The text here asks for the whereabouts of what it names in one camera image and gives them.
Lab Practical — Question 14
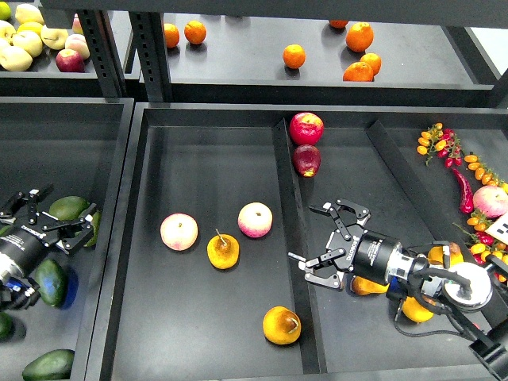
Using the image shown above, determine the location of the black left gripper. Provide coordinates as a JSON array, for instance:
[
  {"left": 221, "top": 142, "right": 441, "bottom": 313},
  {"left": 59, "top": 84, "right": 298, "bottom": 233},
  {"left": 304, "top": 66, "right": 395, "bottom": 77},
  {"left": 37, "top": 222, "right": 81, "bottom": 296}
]
[{"left": 1, "top": 183, "right": 98, "bottom": 274}]

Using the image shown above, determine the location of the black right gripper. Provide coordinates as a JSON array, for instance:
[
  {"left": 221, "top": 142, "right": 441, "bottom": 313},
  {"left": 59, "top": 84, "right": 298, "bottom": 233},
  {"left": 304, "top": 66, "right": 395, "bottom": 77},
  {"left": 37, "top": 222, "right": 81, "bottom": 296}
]
[{"left": 287, "top": 198, "right": 401, "bottom": 291}]

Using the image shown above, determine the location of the green avocado tray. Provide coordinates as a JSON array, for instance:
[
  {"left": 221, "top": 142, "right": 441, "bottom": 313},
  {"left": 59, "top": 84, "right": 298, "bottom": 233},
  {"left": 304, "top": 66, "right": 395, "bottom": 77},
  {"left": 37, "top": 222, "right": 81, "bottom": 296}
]
[
  {"left": 33, "top": 259, "right": 68, "bottom": 307},
  {"left": 83, "top": 210, "right": 102, "bottom": 248},
  {"left": 48, "top": 195, "right": 90, "bottom": 221}
]

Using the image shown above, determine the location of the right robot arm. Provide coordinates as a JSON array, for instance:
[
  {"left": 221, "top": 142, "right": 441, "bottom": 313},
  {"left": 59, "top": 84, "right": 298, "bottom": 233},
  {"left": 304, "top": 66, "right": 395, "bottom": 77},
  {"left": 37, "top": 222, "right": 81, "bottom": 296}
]
[{"left": 288, "top": 199, "right": 507, "bottom": 380}]

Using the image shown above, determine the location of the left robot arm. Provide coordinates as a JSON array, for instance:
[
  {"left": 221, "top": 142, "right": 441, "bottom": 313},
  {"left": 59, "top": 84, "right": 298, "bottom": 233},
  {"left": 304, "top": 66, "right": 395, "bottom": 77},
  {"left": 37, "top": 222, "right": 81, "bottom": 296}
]
[{"left": 1, "top": 183, "right": 97, "bottom": 311}]

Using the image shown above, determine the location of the yellow pear lying right tray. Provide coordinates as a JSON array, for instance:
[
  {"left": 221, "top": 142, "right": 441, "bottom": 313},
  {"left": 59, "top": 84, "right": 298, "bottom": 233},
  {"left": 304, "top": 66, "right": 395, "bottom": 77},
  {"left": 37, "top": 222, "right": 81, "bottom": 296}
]
[{"left": 350, "top": 276, "right": 388, "bottom": 296}]

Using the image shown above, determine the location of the yellow pear low right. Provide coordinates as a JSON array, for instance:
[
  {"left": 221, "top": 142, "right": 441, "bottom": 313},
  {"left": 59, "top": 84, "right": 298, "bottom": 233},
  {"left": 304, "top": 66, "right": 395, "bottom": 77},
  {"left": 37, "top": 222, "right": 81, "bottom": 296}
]
[{"left": 402, "top": 297, "right": 434, "bottom": 323}]

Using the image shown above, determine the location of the yellow pear with stem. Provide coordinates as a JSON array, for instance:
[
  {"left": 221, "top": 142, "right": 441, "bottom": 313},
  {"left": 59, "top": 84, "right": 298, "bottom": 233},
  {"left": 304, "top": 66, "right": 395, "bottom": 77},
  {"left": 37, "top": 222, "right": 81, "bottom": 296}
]
[{"left": 206, "top": 229, "right": 240, "bottom": 270}]

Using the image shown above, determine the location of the green avocado bottom left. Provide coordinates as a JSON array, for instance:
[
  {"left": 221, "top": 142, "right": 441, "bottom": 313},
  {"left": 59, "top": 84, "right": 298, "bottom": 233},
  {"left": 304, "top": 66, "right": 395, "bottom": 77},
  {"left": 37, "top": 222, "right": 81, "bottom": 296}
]
[{"left": 21, "top": 349, "right": 75, "bottom": 380}]

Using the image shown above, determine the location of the black left tray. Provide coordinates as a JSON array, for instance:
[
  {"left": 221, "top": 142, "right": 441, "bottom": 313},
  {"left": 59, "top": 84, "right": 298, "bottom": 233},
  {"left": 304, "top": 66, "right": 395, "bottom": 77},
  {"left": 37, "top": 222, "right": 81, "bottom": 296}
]
[{"left": 1, "top": 97, "right": 133, "bottom": 380}]

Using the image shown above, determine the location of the black tray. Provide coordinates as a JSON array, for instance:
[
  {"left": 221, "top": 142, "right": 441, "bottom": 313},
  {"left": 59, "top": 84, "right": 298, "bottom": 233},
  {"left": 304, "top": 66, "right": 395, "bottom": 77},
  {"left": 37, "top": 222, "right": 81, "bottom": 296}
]
[
  {"left": 1, "top": 97, "right": 133, "bottom": 380},
  {"left": 72, "top": 104, "right": 507, "bottom": 380}
]

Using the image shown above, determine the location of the pink apple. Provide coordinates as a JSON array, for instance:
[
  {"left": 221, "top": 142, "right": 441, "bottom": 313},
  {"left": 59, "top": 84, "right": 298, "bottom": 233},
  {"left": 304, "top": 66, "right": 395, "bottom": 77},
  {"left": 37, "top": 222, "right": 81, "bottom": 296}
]
[
  {"left": 160, "top": 213, "right": 198, "bottom": 251},
  {"left": 237, "top": 202, "right": 273, "bottom": 238},
  {"left": 472, "top": 186, "right": 507, "bottom": 218}
]

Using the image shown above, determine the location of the dark red apple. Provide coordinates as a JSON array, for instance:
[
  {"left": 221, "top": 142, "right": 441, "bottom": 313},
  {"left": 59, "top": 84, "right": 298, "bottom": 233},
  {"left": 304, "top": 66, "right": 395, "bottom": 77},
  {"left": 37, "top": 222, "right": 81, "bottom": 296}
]
[{"left": 292, "top": 144, "right": 321, "bottom": 178}]

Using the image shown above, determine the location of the red chili pepper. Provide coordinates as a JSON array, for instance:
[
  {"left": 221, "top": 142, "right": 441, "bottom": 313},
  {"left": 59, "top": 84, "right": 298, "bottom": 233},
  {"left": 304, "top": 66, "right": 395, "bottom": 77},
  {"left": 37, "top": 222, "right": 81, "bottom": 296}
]
[{"left": 452, "top": 168, "right": 474, "bottom": 214}]

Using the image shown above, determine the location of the bright red apple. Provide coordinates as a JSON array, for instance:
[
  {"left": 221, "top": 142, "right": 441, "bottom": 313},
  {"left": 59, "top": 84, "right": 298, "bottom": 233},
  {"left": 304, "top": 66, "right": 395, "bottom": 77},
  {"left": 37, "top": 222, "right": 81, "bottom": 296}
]
[{"left": 289, "top": 112, "right": 325, "bottom": 145}]

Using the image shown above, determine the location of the pink apple left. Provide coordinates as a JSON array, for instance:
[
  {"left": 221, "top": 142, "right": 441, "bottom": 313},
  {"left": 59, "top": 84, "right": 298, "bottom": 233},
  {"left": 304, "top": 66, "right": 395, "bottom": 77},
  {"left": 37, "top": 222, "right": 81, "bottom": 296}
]
[{"left": 160, "top": 213, "right": 198, "bottom": 251}]

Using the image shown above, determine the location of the cherry tomato bunch top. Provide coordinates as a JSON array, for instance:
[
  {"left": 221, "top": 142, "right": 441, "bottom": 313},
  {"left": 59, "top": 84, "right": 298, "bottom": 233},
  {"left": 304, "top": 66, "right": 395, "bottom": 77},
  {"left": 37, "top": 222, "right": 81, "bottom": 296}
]
[{"left": 416, "top": 122, "right": 463, "bottom": 168}]

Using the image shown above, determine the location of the black centre tray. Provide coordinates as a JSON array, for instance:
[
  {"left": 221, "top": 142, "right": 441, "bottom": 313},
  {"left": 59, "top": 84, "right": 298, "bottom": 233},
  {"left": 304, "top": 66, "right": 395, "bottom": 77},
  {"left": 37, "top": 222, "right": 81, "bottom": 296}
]
[{"left": 72, "top": 104, "right": 507, "bottom": 380}]

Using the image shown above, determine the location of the pink apple far right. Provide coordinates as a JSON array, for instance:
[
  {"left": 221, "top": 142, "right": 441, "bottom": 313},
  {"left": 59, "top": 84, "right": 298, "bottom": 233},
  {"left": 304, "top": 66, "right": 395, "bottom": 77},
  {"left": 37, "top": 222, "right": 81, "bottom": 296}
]
[{"left": 472, "top": 186, "right": 507, "bottom": 218}]

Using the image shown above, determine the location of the red apple on shelf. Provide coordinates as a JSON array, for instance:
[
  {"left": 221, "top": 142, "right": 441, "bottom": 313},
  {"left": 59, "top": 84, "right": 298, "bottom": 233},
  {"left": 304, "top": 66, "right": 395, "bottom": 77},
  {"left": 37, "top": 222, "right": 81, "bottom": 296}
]
[{"left": 56, "top": 48, "right": 85, "bottom": 73}]

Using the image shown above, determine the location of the orange front right shelf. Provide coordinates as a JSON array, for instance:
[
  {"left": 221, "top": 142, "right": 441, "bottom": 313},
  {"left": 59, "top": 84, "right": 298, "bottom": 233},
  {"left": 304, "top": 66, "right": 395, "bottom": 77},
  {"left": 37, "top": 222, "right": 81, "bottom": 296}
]
[{"left": 343, "top": 61, "right": 374, "bottom": 82}]

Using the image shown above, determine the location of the orange centre shelf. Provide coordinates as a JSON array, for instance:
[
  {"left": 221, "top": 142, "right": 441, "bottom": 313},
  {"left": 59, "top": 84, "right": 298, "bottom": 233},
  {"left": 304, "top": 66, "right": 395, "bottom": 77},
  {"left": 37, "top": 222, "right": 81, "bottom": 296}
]
[{"left": 283, "top": 44, "right": 306, "bottom": 70}]

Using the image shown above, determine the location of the large orange right shelf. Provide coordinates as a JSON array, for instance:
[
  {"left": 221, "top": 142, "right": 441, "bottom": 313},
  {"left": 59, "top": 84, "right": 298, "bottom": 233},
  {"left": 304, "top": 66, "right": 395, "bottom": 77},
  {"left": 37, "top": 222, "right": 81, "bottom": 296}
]
[{"left": 345, "top": 21, "right": 375, "bottom": 52}]

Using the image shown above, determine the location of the orange leftmost shelf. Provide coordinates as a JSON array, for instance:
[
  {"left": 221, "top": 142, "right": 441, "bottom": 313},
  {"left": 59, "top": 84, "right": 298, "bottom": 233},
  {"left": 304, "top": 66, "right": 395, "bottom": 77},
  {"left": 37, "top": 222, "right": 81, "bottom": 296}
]
[{"left": 164, "top": 23, "right": 180, "bottom": 48}]

